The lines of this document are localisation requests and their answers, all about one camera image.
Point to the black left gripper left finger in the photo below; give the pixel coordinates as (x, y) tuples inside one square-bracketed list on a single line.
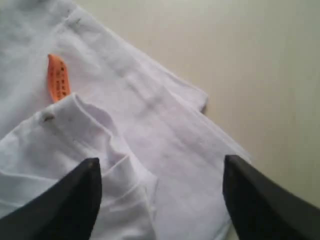
[(66, 211)]

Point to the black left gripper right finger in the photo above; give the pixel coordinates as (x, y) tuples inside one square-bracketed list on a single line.
[(260, 209)]

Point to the white t-shirt red logo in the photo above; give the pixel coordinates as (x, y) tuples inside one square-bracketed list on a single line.
[(70, 90)]

